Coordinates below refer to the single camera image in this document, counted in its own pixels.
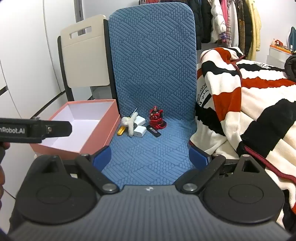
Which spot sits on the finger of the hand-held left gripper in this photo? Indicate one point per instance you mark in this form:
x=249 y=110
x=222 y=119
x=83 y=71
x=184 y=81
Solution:
x=60 y=128

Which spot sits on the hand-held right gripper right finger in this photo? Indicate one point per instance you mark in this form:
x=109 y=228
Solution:
x=196 y=158

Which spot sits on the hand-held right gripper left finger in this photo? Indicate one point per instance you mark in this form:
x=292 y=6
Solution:
x=102 y=158

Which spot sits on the pink cardboard box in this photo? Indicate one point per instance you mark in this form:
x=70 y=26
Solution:
x=104 y=129

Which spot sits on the white plush toy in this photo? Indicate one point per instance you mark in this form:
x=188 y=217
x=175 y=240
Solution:
x=130 y=122

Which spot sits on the white charger block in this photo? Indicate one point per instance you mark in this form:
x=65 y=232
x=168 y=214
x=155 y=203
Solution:
x=140 y=121
x=140 y=132

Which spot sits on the black tag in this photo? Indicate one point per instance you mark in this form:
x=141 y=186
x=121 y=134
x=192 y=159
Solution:
x=153 y=131

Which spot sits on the yellow utility knife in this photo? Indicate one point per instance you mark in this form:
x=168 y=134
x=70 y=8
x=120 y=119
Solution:
x=121 y=131

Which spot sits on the red lion dance figurine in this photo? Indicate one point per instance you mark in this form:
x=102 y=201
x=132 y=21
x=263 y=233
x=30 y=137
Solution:
x=156 y=119

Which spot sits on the white wardrobe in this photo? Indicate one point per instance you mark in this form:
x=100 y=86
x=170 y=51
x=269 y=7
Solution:
x=27 y=58

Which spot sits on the beige folding chair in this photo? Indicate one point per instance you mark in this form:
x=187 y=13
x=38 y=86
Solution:
x=85 y=58

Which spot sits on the striped fleece blanket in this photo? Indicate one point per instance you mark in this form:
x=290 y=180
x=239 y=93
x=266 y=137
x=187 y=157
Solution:
x=259 y=97

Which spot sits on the blue quilted mat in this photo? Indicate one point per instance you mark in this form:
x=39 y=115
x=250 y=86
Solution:
x=152 y=64

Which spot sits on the white side cabinet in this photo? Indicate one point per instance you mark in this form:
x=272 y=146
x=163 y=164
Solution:
x=277 y=56

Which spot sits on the dark cloth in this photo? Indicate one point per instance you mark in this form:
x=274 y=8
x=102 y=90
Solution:
x=291 y=68

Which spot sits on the row of hanging clothes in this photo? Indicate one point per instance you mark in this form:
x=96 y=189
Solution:
x=219 y=20

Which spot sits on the small house ornament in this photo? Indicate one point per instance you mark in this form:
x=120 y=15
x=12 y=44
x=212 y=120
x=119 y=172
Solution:
x=278 y=43

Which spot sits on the teal ornament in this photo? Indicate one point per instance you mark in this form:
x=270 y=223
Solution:
x=292 y=40

